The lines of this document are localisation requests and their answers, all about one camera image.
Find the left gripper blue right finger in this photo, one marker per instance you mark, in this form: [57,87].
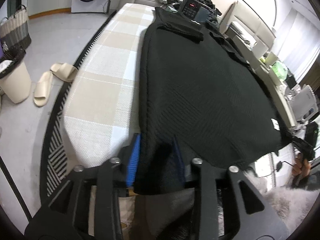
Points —
[182,158]

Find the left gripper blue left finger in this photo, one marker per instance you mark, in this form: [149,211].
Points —
[133,160]

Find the black knit t-shirt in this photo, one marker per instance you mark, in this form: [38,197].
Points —
[193,84]

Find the right hand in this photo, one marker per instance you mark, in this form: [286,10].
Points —
[301,166]

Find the white electric kettle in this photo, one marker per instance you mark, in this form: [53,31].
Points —
[304,104]

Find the checkered beige table cloth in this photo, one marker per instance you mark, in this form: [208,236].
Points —
[100,115]

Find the green and white humidifier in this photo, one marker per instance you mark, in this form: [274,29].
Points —
[280,70]

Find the beige side cabinet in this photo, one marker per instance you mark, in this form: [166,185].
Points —
[272,83]

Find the beige slipper far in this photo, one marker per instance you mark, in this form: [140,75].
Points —
[64,71]

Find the beige slipper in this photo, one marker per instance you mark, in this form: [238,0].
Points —
[64,71]
[43,88]

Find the beige bed headboard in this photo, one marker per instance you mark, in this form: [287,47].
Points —
[249,26]

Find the beige slipper near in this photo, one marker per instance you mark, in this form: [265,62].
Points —
[43,88]

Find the beige trash bin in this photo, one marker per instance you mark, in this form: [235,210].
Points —
[15,78]

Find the woven laundry basket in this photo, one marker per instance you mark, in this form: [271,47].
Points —
[14,30]

